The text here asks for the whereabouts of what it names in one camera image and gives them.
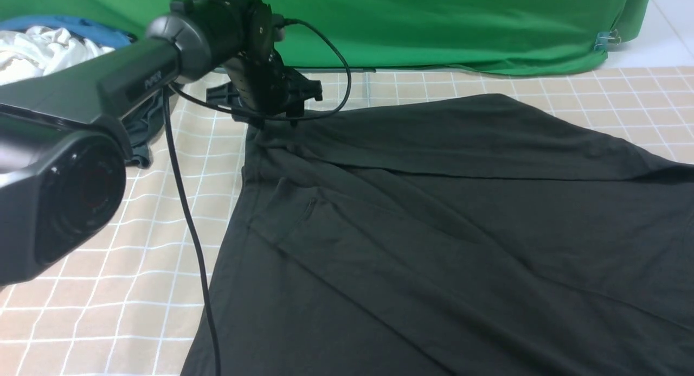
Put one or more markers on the white crumpled shirt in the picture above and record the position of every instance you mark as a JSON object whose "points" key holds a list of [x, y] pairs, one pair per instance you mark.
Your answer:
{"points": [[40, 51]]}

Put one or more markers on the blue crumpled garment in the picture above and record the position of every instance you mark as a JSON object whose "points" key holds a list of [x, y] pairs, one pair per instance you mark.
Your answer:
{"points": [[81, 27]]}

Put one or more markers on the beige checkered tablecloth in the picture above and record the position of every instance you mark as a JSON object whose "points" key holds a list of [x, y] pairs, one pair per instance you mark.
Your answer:
{"points": [[129, 301]]}

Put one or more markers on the metal binder clip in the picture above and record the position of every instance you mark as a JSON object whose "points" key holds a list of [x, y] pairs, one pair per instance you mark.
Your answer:
{"points": [[606, 41]]}

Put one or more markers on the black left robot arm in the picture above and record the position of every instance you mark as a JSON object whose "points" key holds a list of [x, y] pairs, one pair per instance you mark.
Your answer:
{"points": [[64, 145]]}

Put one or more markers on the dark gray crumpled garment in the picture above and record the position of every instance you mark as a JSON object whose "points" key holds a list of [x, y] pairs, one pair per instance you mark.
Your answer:
{"points": [[144, 124]]}

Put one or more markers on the green backdrop cloth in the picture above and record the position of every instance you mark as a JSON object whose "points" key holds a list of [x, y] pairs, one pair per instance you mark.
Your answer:
{"points": [[507, 37]]}

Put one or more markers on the dark gray long-sleeved shirt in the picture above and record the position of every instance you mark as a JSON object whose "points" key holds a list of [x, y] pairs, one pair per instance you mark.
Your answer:
{"points": [[469, 236]]}

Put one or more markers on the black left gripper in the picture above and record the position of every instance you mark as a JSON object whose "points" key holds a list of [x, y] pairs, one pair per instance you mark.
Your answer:
{"points": [[260, 85]]}

